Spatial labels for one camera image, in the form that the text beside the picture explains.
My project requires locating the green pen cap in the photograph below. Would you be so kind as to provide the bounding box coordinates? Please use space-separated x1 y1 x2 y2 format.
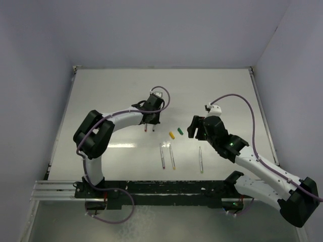
177 128 184 135

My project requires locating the yellow pen cap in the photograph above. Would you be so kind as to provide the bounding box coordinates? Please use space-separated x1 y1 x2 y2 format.
169 132 175 139

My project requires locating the yellow marker pen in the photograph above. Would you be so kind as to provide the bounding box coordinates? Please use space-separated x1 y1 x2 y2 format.
169 144 176 170

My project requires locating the purple marker pen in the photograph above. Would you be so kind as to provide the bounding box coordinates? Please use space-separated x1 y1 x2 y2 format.
159 143 166 169

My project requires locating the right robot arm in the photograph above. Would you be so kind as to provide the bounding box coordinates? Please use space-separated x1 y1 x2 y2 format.
187 115 320 228

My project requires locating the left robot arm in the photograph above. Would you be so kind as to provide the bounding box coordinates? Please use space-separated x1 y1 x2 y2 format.
73 92 165 198

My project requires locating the green marker pen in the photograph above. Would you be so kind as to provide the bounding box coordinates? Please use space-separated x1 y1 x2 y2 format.
199 147 204 173

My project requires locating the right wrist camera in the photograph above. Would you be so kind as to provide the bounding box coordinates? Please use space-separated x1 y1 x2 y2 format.
204 103 222 117

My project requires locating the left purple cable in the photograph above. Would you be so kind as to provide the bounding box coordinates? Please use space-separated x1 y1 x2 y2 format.
76 85 171 192

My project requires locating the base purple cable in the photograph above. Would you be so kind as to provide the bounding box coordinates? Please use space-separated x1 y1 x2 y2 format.
84 190 135 224

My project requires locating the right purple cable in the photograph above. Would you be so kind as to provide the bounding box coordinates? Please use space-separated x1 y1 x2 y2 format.
210 93 323 202

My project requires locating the aluminium frame rail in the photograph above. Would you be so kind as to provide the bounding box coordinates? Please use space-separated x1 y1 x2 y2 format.
31 180 75 201

